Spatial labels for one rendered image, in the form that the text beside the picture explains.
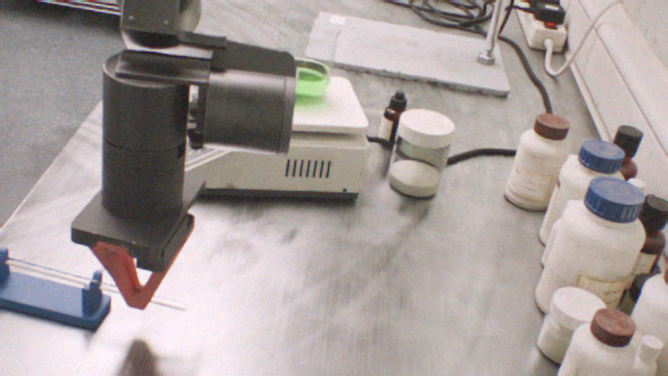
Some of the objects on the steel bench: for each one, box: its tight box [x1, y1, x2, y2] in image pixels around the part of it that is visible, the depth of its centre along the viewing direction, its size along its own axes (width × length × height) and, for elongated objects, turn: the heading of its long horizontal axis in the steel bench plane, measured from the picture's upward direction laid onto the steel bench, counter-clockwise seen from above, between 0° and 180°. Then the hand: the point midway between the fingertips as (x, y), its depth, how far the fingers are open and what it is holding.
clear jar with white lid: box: [387, 109, 455, 198], centre depth 89 cm, size 6×6×8 cm
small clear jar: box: [537, 286, 605, 365], centre depth 69 cm, size 5×5×5 cm
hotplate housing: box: [185, 131, 371, 199], centre depth 87 cm, size 22×13×8 cm, turn 87°
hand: (138, 296), depth 64 cm, fingers closed, pressing on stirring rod
